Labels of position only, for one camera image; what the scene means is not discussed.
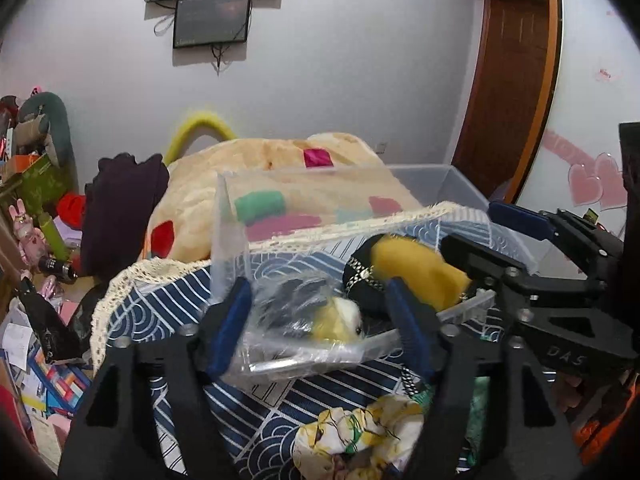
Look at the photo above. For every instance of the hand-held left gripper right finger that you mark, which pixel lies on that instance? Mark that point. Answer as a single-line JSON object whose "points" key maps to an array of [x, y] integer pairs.
{"points": [[407, 325]]}

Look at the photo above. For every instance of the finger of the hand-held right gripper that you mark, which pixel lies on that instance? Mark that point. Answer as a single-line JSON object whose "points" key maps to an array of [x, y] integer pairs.
{"points": [[520, 220], [480, 260]]}

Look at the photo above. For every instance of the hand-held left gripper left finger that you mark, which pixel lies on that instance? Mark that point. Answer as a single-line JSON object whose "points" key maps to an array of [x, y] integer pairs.
{"points": [[229, 327]]}

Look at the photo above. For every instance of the clear plastic bag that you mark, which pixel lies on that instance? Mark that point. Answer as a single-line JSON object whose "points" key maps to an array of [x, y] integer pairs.
{"points": [[280, 330]]}

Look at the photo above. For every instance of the yellow and black plush toy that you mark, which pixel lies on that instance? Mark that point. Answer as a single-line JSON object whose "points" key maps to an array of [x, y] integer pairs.
{"points": [[417, 265]]}

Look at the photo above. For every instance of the small yellow plush toy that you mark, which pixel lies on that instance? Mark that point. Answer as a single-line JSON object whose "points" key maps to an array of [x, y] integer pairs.
{"points": [[337, 320]]}

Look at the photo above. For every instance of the clear plastic storage box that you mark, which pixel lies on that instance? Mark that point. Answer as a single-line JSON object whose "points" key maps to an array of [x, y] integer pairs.
{"points": [[440, 180]]}

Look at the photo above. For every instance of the person's right hand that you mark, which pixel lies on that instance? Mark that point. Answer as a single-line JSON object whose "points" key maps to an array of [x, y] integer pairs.
{"points": [[570, 392]]}

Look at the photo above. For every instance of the pink heart stickers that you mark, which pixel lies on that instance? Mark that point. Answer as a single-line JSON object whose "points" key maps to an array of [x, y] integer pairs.
{"points": [[595, 182]]}

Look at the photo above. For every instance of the green cloth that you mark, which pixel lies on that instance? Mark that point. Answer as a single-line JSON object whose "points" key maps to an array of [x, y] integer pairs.
{"points": [[477, 410]]}

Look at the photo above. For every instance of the yellow floral fabric scrunchie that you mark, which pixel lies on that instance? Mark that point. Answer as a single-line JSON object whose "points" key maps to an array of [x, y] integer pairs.
{"points": [[350, 435]]}

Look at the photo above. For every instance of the brown wooden door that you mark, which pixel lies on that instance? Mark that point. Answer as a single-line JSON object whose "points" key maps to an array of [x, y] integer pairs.
{"points": [[510, 85]]}

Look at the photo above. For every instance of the dark purple cloth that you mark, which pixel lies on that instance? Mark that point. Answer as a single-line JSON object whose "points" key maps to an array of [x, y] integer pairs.
{"points": [[122, 210]]}

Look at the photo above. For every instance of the large cream patchwork plush toy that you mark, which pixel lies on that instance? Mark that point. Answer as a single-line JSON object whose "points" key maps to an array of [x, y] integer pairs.
{"points": [[280, 160]]}

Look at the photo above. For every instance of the black cylinder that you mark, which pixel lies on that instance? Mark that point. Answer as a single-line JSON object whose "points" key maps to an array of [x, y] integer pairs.
{"points": [[57, 269]]}

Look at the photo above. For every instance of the black bag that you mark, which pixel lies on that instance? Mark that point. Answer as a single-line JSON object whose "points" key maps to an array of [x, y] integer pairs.
{"points": [[47, 325]]}

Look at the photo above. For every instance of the green bottle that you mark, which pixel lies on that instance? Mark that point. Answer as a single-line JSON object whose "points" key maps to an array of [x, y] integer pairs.
{"points": [[54, 237]]}

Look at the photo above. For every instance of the red cloth item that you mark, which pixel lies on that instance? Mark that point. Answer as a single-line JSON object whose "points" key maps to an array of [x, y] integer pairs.
{"points": [[71, 209]]}

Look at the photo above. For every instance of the yellow fuzzy plush tail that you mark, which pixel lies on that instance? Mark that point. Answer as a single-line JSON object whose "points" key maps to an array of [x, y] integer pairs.
{"points": [[192, 127]]}

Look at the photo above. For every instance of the pile of papers and books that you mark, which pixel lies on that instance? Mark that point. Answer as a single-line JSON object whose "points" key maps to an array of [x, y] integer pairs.
{"points": [[35, 390]]}

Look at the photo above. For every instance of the pink bunny toy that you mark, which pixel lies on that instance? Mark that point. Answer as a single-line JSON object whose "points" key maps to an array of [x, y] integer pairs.
{"points": [[27, 237]]}

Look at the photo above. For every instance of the green cardboard box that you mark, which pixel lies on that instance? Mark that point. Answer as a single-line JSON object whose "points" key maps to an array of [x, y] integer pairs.
{"points": [[35, 180]]}

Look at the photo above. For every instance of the green plush dinosaur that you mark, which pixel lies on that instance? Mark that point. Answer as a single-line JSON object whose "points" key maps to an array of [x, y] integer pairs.
{"points": [[47, 125]]}

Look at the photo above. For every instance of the wall outlet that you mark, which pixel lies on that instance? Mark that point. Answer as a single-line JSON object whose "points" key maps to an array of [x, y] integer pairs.
{"points": [[381, 148]]}

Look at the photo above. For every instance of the small black wall monitor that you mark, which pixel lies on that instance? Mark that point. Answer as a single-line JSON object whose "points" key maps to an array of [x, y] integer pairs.
{"points": [[212, 20]]}

